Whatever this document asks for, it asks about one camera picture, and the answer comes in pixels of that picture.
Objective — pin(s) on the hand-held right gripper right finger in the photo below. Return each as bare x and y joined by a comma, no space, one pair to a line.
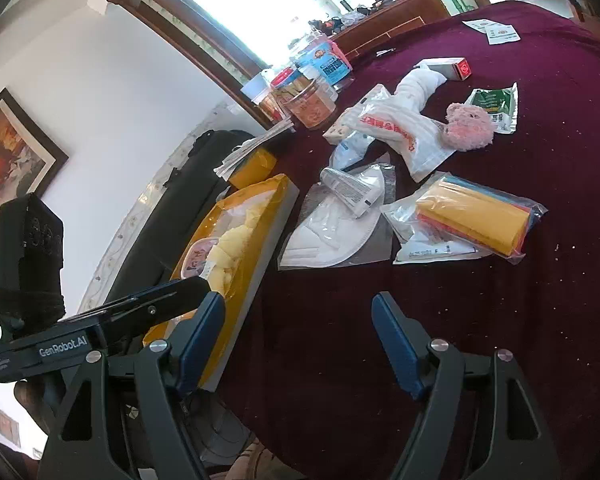
397,345

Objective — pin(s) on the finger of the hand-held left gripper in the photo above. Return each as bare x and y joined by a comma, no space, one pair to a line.
170,297

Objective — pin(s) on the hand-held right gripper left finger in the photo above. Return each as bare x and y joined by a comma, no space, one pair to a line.
200,345

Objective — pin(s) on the yellow plush cloth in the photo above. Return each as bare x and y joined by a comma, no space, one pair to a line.
232,245

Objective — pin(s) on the yellow-lined shallow tray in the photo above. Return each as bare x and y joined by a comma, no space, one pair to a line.
252,265

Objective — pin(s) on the white face mask packet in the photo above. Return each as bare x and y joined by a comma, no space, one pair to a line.
330,240

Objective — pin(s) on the red print plastic bag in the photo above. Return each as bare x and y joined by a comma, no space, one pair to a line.
405,132

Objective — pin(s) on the pink plush toy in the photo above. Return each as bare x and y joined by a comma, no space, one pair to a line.
467,125

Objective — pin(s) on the pink round packet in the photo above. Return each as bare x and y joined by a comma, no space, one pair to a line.
197,260

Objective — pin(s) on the black bag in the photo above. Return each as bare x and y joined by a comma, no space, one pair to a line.
175,210

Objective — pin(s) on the framed painting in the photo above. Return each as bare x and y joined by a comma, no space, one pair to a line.
10,160

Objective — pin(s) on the maroon tablecloth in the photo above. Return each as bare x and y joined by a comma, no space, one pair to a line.
530,310

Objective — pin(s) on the coloured paper packet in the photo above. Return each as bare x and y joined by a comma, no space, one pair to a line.
470,215

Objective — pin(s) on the white cream tube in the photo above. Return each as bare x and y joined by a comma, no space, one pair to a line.
347,192

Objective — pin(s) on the stack of papers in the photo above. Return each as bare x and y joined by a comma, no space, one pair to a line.
250,152

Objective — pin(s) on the clear plastic packet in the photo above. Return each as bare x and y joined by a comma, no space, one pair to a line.
347,152

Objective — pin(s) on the small patterned box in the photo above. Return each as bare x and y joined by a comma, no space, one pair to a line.
337,131

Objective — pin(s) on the white lidded jar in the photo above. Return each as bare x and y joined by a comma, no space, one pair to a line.
255,90

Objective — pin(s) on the orange snack jar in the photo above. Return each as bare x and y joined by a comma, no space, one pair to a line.
312,107

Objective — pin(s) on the red lid snack jar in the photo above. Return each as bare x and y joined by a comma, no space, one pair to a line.
285,87

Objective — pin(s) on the rolled white sock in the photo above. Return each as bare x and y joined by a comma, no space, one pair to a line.
420,90

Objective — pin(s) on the green and white packet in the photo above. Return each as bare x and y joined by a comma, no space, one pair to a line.
495,105

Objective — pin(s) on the red and white box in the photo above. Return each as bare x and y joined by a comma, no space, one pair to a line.
452,69

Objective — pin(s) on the blue label snack tub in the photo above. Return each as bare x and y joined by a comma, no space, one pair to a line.
327,62

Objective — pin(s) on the wooden sideboard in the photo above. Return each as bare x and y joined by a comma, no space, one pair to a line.
390,22

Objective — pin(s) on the white printed card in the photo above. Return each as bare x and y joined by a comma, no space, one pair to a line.
502,35
480,25

